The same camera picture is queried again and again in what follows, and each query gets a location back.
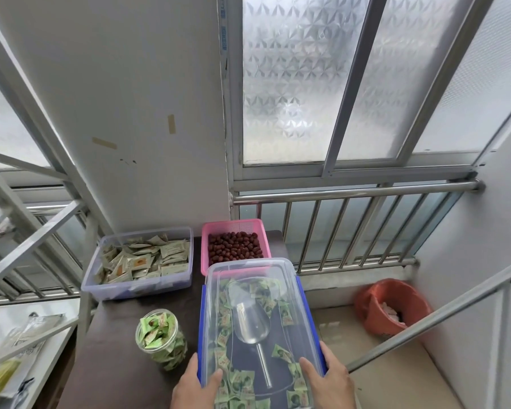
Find heap of red dates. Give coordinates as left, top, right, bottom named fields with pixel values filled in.
left=207, top=232, right=265, bottom=264

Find clear storage box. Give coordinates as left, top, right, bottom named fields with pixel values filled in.
left=80, top=226, right=195, bottom=302

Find pink plastic basket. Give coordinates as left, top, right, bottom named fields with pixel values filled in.
left=200, top=219, right=273, bottom=277

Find green candies inside jar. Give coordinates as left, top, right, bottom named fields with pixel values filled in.
left=138, top=313, right=187, bottom=370

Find orange bagged trash bin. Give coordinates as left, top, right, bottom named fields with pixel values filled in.
left=354, top=278, right=434, bottom=339

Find white crumpled trash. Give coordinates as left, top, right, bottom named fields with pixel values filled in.
left=376, top=300, right=404, bottom=323

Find clear lid with blue latches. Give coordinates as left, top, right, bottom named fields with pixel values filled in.
left=198, top=258, right=328, bottom=409

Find clear plastic candy container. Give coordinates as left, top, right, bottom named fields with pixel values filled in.
left=204, top=268, right=324, bottom=409

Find metal scoop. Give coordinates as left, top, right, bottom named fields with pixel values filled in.
left=235, top=302, right=274, bottom=389

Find grey metal frame bar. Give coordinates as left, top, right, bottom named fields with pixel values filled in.
left=347, top=254, right=511, bottom=409

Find frosted glass sliding window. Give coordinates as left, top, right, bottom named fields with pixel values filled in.
left=217, top=0, right=511, bottom=182

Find clear plastic bags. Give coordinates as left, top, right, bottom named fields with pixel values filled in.
left=6, top=312, right=65, bottom=368

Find grey metal shelf rack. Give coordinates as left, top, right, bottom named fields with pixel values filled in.
left=0, top=0, right=108, bottom=386

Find pile of beige sachets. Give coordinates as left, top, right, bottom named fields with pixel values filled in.
left=95, top=234, right=192, bottom=285

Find person's right hand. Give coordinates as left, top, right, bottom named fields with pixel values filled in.
left=299, top=341, right=357, bottom=409

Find clear round plastic jar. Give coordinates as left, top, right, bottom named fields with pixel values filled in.
left=135, top=309, right=189, bottom=372

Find pile of green candy packets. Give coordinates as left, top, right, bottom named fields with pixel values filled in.
left=213, top=279, right=309, bottom=409

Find yellow packet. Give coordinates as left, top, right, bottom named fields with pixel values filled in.
left=0, top=358, right=23, bottom=394

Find stainless steel railing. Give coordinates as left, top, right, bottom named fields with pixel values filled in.
left=231, top=179, right=486, bottom=276

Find person's left hand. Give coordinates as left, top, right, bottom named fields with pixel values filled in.
left=170, top=352, right=225, bottom=409

